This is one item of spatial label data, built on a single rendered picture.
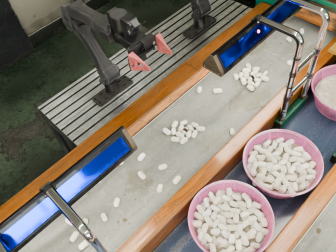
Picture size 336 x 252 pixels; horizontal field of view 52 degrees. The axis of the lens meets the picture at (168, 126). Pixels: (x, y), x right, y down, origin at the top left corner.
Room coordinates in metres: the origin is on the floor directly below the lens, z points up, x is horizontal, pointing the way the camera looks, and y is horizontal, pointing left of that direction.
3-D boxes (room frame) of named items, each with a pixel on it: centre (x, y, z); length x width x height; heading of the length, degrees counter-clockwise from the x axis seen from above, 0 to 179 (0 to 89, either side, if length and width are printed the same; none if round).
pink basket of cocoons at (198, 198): (0.42, -0.14, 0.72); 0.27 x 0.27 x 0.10
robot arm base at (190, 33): (1.51, -0.25, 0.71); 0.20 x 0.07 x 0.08; 127
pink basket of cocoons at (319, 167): (0.59, -0.37, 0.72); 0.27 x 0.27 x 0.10
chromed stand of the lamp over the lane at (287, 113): (0.91, -0.45, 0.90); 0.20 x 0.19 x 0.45; 127
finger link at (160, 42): (0.90, -0.01, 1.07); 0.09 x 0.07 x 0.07; 37
